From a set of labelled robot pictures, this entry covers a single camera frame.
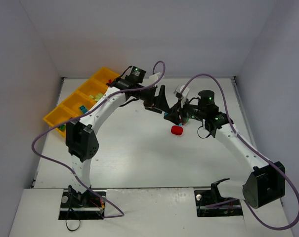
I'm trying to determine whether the large red rounded lego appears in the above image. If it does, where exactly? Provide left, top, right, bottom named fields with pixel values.
left=171, top=125, right=183, bottom=136

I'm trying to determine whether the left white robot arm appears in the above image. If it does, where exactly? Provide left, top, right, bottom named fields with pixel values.
left=66, top=66, right=170, bottom=195

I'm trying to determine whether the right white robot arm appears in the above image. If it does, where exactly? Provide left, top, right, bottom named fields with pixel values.
left=164, top=87, right=285, bottom=209

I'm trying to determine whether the light blue lego brick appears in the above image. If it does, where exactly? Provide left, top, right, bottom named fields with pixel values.
left=79, top=105, right=88, bottom=114

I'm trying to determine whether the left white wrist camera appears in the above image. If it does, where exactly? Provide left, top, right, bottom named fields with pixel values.
left=149, top=73, right=162, bottom=83

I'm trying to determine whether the red and green brick stack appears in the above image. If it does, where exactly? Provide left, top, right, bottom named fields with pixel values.
left=181, top=119, right=188, bottom=125

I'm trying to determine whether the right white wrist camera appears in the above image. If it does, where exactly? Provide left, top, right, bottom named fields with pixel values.
left=174, top=85, right=190, bottom=100

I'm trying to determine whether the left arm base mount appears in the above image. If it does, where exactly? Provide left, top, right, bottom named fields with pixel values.
left=58, top=190, right=106, bottom=220

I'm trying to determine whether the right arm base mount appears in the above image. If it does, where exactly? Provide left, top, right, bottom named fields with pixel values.
left=194, top=178, right=243, bottom=218

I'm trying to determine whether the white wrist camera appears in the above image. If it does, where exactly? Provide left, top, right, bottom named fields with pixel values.
left=174, top=85, right=190, bottom=100
left=149, top=73, right=162, bottom=83

